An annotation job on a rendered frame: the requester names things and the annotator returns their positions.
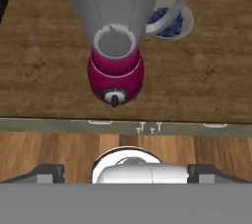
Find white bowl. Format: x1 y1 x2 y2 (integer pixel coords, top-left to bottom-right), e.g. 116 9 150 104
145 0 195 41

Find white drawer handle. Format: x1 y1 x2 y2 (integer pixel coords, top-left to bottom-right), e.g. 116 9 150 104
202 122 228 129
87 119 113 126

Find small white cupboard handle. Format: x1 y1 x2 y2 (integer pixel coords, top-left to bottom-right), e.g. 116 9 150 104
149 121 163 136
135 121 147 135

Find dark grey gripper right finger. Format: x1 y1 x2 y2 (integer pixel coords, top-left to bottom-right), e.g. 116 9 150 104
186 163 252 185

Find grey-green cupboard run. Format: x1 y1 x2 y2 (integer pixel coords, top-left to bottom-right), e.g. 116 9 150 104
0 116 252 139

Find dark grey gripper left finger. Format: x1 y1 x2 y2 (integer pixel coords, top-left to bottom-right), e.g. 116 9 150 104
1 163 66 185

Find white round thing, black rim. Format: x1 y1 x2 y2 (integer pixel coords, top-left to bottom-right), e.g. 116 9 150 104
91 145 190 185

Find black object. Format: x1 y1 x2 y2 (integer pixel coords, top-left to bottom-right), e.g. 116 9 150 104
0 0 11 25

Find blueberries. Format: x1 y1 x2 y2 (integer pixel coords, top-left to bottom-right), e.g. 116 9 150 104
149 6 185 38

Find magenta blender with grey jar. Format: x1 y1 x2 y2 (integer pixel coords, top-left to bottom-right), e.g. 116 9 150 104
58 0 197 109

